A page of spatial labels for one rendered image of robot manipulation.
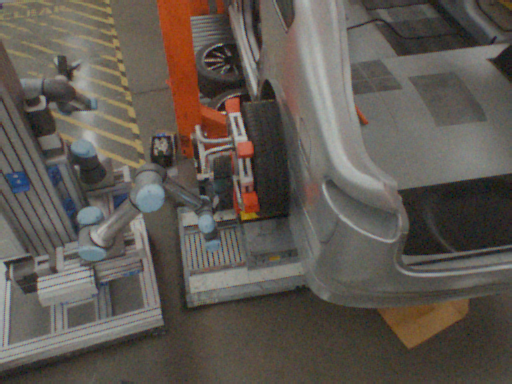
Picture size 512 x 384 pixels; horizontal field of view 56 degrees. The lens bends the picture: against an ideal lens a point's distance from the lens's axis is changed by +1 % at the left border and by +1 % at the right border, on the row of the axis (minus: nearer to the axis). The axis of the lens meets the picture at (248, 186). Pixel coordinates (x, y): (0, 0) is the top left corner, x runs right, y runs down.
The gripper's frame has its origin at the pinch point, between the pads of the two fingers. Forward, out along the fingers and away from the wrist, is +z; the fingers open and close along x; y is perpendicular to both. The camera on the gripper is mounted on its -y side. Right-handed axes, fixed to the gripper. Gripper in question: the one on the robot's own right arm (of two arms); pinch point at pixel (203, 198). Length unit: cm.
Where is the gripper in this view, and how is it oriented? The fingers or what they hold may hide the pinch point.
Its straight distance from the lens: 262.5
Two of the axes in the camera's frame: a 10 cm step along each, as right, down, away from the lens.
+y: -0.2, -6.8, -7.4
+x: -9.8, 1.7, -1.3
